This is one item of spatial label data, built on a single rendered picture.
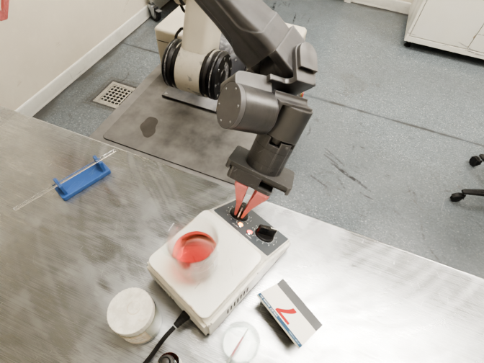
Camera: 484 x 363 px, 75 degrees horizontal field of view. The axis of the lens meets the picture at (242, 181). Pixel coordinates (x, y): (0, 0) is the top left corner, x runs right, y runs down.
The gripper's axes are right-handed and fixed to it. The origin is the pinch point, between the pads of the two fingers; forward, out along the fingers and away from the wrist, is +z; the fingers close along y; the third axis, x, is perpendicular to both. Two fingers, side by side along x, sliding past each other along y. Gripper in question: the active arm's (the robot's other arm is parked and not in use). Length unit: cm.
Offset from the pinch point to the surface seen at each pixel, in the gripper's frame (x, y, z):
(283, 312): -9.5, 12.1, 6.6
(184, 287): -14.3, -2.6, 5.5
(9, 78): 91, -131, 48
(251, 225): -0.4, 2.7, 1.4
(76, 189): 1.3, -29.7, 12.5
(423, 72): 207, 76, -34
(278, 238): -0.2, 7.6, 1.4
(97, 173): 5.3, -28.5, 10.0
